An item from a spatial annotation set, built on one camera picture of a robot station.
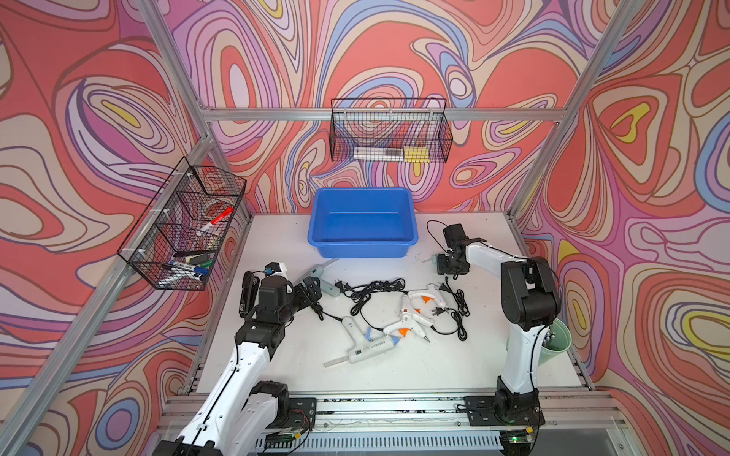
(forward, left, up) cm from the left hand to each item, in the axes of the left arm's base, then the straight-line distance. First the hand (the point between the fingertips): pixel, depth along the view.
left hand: (310, 285), depth 81 cm
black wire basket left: (+4, +34, +14) cm, 37 cm away
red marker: (+12, +24, +16) cm, 31 cm away
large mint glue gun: (+7, -4, -13) cm, 15 cm away
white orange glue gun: (+3, -37, -13) cm, 39 cm away
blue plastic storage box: (+37, -15, -12) cm, 42 cm away
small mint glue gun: (+13, +2, -12) cm, 17 cm away
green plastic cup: (-15, -69, -6) cm, 71 cm away
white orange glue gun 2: (-6, -30, -12) cm, 33 cm away
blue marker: (-3, +27, +14) cm, 31 cm away
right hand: (+14, -47, -15) cm, 51 cm away
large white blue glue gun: (-14, -15, -11) cm, 24 cm away
